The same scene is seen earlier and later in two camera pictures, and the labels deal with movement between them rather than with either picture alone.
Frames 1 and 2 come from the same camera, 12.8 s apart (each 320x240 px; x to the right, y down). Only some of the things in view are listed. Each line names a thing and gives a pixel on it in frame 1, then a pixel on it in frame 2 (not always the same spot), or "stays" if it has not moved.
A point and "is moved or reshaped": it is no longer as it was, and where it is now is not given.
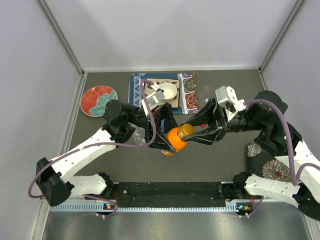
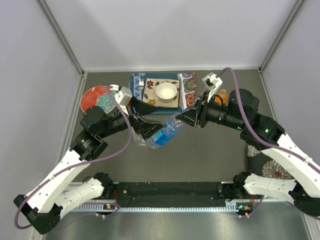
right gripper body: x=220 y=117 to x=202 y=107
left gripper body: x=160 y=112 to x=134 y=122
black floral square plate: x=263 y=163 stays
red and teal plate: x=93 y=100 stays
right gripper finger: x=207 y=137 to x=189 y=117
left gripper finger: x=160 y=143 to x=147 y=128
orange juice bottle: x=176 y=135 is moved or reshaped
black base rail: x=170 y=194 stays
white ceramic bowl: x=170 y=90 stays
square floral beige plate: x=176 y=102 stays
